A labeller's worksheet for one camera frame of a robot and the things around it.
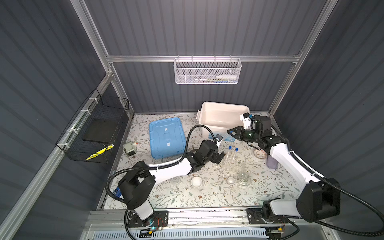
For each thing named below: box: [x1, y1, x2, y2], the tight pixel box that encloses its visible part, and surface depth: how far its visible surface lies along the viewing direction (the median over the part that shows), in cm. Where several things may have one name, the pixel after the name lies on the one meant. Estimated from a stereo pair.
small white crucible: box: [227, 177, 236, 185], surface depth 86 cm
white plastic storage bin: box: [196, 101, 250, 139], surface depth 107 cm
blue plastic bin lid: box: [149, 117, 186, 159], surface depth 108 cm
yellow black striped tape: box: [85, 144, 115, 161], surface depth 68 cm
